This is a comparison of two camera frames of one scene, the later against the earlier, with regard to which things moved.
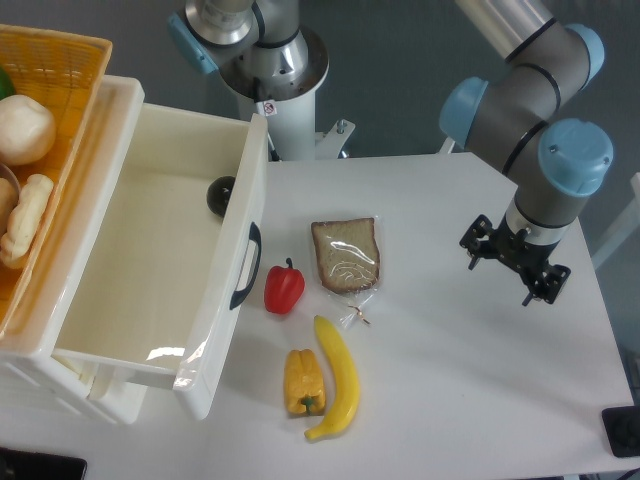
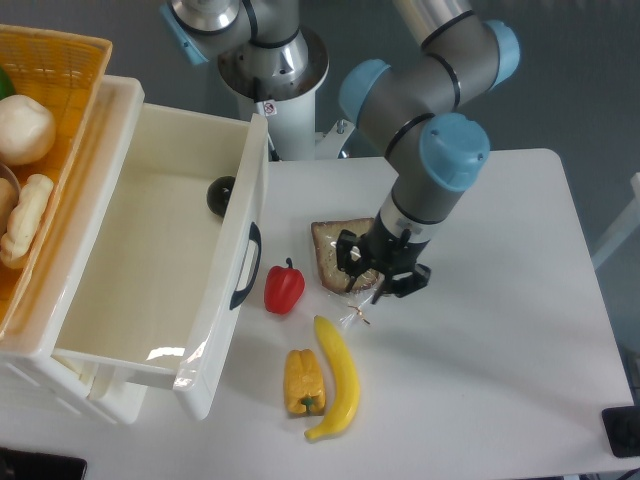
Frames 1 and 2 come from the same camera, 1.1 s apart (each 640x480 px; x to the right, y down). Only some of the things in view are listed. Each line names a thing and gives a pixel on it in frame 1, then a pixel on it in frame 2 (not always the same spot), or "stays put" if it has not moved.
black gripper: [525, 260] -> [384, 256]
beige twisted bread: [16, 242] stays put
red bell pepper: [284, 288] stays put
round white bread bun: [27, 130] stays put
